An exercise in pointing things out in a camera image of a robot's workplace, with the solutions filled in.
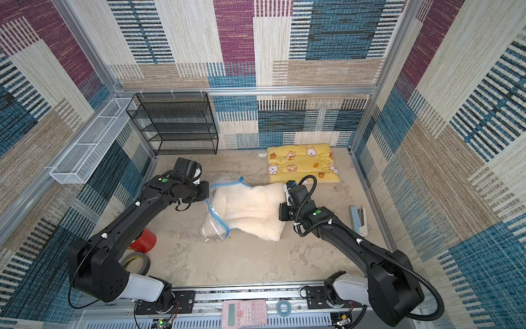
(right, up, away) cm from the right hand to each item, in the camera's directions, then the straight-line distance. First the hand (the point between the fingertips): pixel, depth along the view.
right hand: (284, 210), depth 85 cm
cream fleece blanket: (-12, -1, +3) cm, 12 cm away
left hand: (-30, +8, -2) cm, 31 cm away
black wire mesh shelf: (-54, +41, +24) cm, 72 cm away
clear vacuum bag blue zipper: (-28, -5, -4) cm, 29 cm away
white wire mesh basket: (-71, +19, -14) cm, 75 cm away
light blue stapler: (+33, -5, +5) cm, 34 cm away
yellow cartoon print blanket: (+7, +21, +26) cm, 34 cm away
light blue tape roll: (-2, -32, -14) cm, 35 cm away
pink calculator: (-16, -32, -15) cm, 39 cm away
